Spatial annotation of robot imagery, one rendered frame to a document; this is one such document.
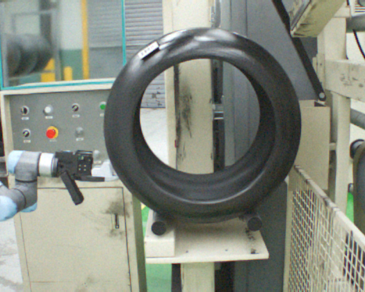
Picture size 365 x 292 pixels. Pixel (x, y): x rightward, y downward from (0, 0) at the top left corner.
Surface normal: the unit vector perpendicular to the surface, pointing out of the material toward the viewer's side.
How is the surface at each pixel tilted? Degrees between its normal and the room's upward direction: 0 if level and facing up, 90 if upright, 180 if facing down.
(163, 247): 90
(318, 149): 90
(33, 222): 90
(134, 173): 95
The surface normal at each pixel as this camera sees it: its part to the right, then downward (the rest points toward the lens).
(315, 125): 0.00, 0.20
